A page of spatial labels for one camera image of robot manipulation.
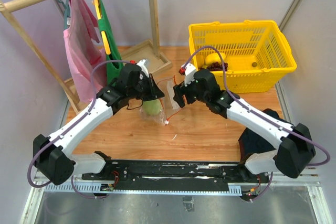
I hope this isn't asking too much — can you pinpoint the teal hanger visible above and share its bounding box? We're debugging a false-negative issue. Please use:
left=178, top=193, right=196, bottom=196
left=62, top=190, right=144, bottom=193
left=56, top=0, right=71, bottom=30

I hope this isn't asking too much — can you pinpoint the aluminium frame rail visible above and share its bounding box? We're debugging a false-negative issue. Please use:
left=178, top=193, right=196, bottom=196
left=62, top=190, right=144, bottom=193
left=19, top=166, right=336, bottom=224

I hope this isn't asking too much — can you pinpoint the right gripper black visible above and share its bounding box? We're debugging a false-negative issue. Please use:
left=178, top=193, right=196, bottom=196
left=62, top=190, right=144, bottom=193
left=173, top=76, right=209, bottom=108

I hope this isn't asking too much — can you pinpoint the wooden clothes rack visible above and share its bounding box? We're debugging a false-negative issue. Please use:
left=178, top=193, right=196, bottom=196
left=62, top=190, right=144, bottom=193
left=1, top=0, right=172, bottom=113

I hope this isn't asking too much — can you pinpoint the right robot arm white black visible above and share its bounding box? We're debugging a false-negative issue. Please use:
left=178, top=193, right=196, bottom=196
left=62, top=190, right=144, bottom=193
left=173, top=69, right=316, bottom=182

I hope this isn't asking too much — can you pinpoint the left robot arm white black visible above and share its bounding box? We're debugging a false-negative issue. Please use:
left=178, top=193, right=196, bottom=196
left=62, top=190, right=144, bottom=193
left=33, top=59, right=164, bottom=185

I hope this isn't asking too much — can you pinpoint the dark red grapes bunch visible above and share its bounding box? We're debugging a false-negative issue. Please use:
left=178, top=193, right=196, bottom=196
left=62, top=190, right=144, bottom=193
left=198, top=62, right=223, bottom=71

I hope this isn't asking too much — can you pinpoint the pink shirt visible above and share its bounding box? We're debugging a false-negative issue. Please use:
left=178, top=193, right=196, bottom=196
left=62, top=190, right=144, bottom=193
left=64, top=0, right=107, bottom=103

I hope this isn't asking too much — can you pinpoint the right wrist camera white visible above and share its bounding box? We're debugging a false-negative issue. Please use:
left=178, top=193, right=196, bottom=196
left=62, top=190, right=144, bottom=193
left=179, top=63, right=196, bottom=87

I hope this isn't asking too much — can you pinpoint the yellow mango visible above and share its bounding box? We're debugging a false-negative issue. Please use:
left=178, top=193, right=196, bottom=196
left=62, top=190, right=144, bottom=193
left=204, top=52, right=226, bottom=65

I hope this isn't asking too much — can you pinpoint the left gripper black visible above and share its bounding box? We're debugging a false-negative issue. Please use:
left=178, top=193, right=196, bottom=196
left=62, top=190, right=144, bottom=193
left=128, top=73, right=165, bottom=102

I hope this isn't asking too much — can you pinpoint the yellow plastic basket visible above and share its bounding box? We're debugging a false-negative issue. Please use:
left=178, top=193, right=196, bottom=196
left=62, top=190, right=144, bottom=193
left=188, top=20, right=297, bottom=93

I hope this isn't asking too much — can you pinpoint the yellow hanger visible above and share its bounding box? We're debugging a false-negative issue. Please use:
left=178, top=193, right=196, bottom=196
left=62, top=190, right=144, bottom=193
left=92, top=0, right=111, bottom=55

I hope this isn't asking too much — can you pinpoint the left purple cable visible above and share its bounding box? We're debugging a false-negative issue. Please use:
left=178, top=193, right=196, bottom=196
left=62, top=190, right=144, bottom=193
left=27, top=60, right=132, bottom=200

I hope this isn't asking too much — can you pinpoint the green cabbage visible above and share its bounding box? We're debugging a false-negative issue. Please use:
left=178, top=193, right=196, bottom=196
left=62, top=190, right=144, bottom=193
left=142, top=99, right=161, bottom=116

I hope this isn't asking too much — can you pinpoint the clear zip top bag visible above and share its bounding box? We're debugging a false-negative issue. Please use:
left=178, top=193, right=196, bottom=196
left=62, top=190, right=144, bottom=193
left=140, top=76, right=181, bottom=125

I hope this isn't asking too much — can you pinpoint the green shirt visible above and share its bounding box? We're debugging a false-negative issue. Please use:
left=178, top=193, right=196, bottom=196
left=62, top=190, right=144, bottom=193
left=98, top=0, right=123, bottom=83

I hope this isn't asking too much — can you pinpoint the dark navy cloth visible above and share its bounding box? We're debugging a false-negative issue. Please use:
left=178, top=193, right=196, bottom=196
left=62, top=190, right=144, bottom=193
left=237, top=108, right=286, bottom=162

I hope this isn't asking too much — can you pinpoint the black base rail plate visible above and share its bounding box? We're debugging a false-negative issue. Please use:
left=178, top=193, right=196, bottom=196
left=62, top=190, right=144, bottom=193
left=81, top=159, right=269, bottom=194

